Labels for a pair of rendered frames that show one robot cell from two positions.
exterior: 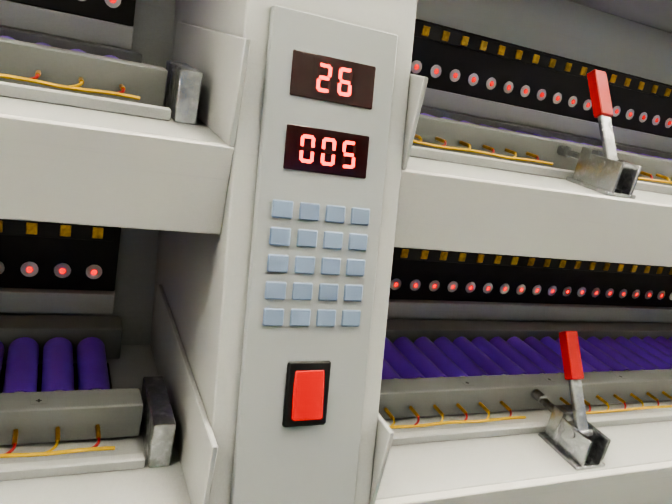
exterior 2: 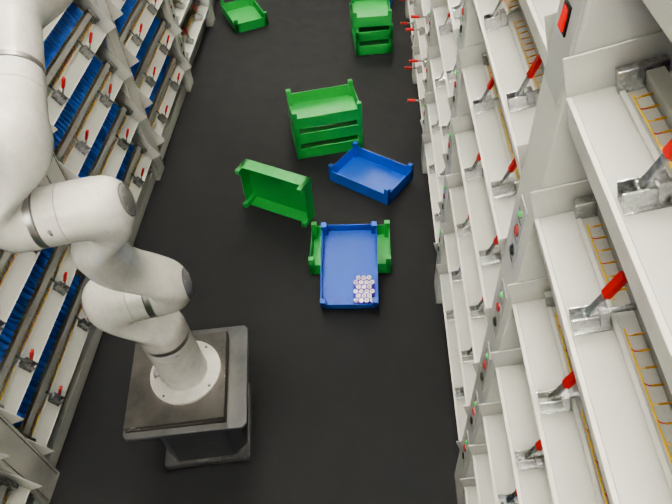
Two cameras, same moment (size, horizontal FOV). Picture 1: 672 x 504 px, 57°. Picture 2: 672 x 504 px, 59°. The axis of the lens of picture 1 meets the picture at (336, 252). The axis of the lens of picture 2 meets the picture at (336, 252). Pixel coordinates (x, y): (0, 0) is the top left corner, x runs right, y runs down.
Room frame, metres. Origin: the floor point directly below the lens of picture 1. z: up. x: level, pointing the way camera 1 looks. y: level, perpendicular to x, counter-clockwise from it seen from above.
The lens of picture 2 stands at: (0.39, -0.65, 1.69)
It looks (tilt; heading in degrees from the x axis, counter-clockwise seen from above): 48 degrees down; 121
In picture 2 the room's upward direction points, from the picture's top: 5 degrees counter-clockwise
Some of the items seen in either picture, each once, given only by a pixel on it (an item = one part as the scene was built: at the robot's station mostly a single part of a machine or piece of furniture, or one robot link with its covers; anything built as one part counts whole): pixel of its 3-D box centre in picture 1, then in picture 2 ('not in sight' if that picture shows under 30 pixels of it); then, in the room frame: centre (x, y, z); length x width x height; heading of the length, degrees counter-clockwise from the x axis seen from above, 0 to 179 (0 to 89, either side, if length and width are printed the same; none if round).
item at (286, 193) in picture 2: not in sight; (275, 193); (-0.72, 0.78, 0.10); 0.30 x 0.08 x 0.20; 0
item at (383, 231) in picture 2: not in sight; (350, 246); (-0.34, 0.69, 0.04); 0.30 x 0.20 x 0.08; 26
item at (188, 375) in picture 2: not in sight; (176, 355); (-0.42, -0.13, 0.40); 0.19 x 0.19 x 0.18
